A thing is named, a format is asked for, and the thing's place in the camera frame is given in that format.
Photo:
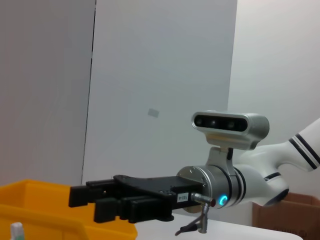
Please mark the yellow plastic bin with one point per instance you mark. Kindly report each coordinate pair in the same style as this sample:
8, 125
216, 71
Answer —
37, 215

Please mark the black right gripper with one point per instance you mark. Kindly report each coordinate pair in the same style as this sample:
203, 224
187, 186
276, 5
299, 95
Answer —
160, 190

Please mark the small grey wall sticker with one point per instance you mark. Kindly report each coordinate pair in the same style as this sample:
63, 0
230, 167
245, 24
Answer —
153, 112

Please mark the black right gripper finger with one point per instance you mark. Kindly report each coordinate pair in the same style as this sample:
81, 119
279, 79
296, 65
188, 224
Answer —
80, 196

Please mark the green utility knife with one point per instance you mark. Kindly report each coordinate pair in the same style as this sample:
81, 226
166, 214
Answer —
17, 231

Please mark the brown cardboard box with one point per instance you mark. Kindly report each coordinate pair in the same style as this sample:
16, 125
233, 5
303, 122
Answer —
287, 215

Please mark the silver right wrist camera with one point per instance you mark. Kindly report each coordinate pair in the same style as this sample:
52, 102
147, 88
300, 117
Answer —
225, 125

